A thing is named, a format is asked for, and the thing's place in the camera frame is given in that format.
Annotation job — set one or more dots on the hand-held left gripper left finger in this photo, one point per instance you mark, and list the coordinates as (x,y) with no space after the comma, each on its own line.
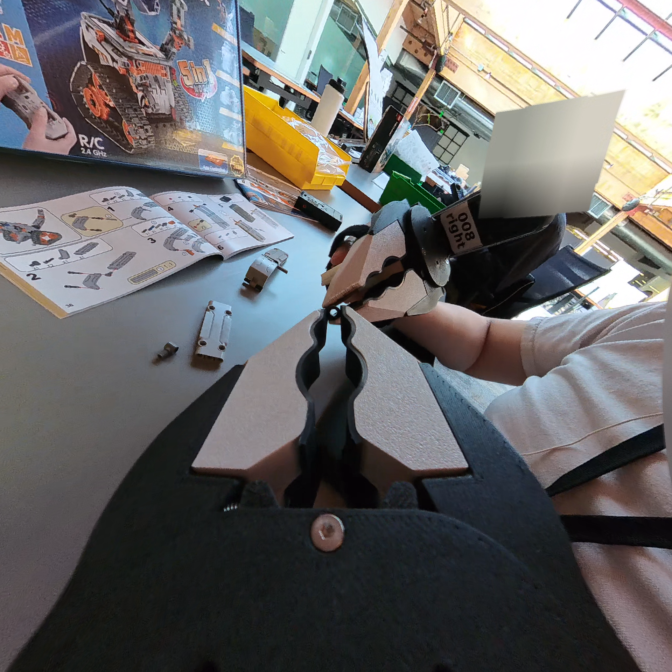
(252,409)

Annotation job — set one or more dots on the white bottle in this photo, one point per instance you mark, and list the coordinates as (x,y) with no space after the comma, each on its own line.
(328,110)

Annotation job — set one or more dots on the wooden workbench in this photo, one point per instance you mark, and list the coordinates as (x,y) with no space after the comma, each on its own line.
(283,73)

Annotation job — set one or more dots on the green bin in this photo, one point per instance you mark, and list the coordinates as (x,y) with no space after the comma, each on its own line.
(407,189)

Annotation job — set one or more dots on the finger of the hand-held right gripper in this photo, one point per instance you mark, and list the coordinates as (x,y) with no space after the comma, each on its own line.
(362,265)
(407,296)

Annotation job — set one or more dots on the grey curved toy part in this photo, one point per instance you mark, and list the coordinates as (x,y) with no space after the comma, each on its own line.
(262,267)

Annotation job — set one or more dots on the black carton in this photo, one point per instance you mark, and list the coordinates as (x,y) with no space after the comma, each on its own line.
(380,139)

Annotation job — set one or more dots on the small grey toy connector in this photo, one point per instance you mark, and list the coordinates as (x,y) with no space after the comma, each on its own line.
(168,350)

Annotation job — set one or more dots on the yellow plastic bin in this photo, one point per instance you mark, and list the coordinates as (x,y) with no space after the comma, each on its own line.
(278,136)

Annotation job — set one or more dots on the person's right forearm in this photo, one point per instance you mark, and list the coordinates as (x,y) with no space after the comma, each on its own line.
(462,341)

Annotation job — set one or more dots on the printed manual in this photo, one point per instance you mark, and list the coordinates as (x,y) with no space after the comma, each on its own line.
(273,191)

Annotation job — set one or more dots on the instruction booklet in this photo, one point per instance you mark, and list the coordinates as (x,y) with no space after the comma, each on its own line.
(105,241)

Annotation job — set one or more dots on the grey toy panel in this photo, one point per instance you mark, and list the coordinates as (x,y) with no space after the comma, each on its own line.
(212,330)

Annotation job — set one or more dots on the person's white shirt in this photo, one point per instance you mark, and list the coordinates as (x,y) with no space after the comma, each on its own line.
(593,378)

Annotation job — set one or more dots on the grey desk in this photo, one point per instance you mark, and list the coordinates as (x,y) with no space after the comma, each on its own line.
(78,420)

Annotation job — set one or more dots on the clear plastic bag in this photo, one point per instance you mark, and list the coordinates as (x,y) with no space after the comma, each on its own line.
(320,147)

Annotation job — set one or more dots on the blue toy robot box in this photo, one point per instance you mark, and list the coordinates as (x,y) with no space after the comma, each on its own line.
(131,78)

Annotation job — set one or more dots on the black rectangular device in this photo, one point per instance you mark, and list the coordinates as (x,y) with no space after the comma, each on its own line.
(320,210)

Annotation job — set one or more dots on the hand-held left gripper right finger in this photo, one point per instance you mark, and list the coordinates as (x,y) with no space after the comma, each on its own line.
(404,414)

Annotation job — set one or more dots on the person's right hand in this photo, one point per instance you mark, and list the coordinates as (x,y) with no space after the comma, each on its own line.
(344,255)

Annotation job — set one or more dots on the white wall vent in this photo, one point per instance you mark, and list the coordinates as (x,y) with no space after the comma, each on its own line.
(447,94)

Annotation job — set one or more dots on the white perforated sheet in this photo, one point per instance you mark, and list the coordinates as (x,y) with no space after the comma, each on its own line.
(420,149)

